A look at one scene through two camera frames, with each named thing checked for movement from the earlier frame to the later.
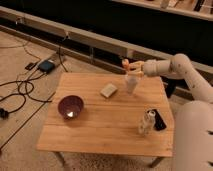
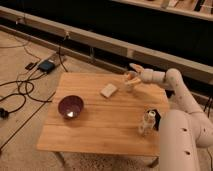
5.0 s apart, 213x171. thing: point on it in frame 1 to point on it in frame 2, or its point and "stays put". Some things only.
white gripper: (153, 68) to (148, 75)
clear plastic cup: (132, 81) stays put
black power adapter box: (46, 66) stays put
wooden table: (118, 114) stays put
